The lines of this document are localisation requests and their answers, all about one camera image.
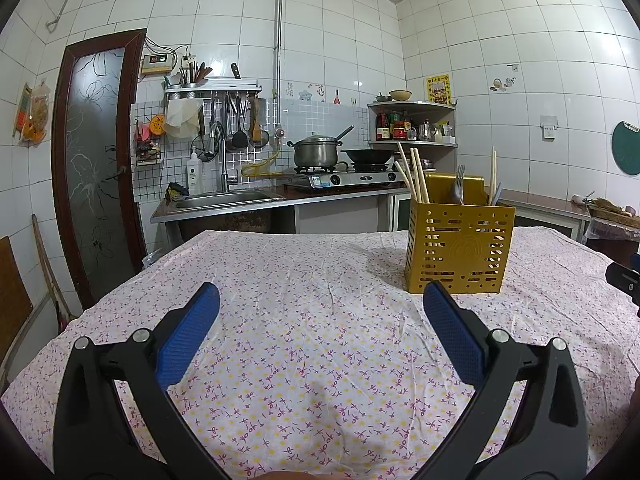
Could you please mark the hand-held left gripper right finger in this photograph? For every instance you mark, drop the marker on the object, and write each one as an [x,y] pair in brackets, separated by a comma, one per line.
[450,330]

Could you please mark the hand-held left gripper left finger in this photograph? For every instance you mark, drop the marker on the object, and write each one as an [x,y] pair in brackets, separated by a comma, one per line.
[192,330]

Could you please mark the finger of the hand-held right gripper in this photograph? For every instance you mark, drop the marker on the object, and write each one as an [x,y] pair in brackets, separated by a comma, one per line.
[625,282]

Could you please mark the yellow perforated utensil holder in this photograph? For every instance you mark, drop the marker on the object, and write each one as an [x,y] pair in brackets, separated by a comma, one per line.
[450,260]

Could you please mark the blue plastic spoon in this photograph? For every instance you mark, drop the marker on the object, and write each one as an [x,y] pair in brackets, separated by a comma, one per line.
[496,195]

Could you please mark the woven basket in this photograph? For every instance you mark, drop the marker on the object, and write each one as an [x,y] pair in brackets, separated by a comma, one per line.
[612,210]

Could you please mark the floral tablecloth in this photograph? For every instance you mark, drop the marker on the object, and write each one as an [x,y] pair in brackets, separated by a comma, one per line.
[310,320]

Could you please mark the steel sink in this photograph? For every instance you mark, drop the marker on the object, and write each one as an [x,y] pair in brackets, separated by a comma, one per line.
[225,199]

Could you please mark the green round board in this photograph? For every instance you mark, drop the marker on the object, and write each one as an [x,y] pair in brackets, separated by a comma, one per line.
[627,147]

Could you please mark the wooden stick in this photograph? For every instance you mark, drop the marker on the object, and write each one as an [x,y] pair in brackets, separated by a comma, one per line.
[50,270]

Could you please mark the white soap bottle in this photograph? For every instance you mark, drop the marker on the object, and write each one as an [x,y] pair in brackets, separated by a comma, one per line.
[193,172]

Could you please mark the steel faucet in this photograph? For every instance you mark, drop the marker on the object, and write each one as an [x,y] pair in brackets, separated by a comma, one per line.
[224,170]

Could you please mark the stack of white bowls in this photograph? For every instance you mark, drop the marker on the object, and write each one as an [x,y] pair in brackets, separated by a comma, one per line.
[429,164]

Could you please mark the brown kitchen counter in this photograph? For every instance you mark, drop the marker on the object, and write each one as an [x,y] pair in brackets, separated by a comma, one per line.
[340,194]

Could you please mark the steel gas stove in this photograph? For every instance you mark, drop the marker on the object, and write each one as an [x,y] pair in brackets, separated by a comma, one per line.
[345,178]

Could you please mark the black wok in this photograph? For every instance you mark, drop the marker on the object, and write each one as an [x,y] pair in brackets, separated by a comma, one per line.
[370,155]

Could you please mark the brown frosted glass door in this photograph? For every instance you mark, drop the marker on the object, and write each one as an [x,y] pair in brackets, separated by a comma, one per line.
[95,160]

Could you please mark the black hanging spatula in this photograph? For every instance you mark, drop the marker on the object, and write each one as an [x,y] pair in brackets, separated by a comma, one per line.
[239,137]

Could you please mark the steel kettle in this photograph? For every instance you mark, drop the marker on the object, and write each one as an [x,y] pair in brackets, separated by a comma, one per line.
[425,131]

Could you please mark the row of sauce bottles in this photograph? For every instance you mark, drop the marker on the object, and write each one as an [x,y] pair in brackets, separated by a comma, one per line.
[392,130]

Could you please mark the white hanging bag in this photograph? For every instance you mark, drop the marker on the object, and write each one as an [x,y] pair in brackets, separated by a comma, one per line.
[182,117]

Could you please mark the steel cooking pot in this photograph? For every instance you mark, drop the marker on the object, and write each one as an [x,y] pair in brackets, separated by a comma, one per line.
[315,152]

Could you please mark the hanging wooden cutting board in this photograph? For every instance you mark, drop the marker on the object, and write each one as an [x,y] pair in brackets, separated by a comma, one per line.
[257,122]

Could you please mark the black ladle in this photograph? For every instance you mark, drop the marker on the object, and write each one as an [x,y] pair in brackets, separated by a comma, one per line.
[345,132]

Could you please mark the grey corner shelf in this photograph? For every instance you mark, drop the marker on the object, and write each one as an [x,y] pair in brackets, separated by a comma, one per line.
[420,105]

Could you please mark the beige bowl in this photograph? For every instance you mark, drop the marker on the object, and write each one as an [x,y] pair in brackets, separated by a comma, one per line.
[400,95]

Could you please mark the utensil cup with chopsticks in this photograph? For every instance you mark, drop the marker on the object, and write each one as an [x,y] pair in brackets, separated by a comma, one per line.
[190,77]

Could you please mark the hanging orange plastic bag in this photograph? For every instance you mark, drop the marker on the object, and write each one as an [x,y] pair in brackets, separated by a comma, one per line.
[35,115]

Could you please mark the brown control box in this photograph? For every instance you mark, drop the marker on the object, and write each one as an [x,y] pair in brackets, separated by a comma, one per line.
[156,62]

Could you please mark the white wall socket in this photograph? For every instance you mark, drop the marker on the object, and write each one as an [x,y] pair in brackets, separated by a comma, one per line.
[549,127]

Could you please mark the wall sticker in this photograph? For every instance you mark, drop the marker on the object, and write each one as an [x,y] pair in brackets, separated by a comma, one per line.
[495,85]

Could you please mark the yellow wall poster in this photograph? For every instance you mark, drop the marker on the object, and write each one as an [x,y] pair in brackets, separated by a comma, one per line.
[438,89]

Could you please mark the steel wall rack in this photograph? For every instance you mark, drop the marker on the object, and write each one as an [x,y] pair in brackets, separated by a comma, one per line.
[215,89]

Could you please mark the steel wall pipe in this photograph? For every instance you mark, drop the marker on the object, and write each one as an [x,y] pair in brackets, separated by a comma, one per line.
[279,35]

